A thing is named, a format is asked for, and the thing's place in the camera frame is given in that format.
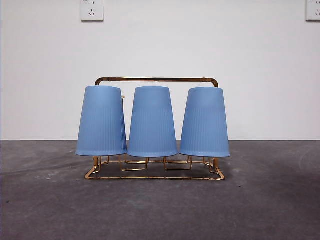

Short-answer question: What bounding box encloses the blue ribbed plastic cup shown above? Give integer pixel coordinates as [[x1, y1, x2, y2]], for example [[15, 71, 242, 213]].
[[75, 85, 128, 158], [127, 86, 179, 159], [178, 87, 231, 159]]

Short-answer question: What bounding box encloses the gold wire cup holder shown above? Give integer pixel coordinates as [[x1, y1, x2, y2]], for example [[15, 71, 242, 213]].
[[84, 76, 226, 181]]

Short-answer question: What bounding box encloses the white wall socket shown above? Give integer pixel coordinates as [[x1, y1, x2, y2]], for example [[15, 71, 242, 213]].
[[79, 0, 105, 22], [305, 0, 320, 22]]

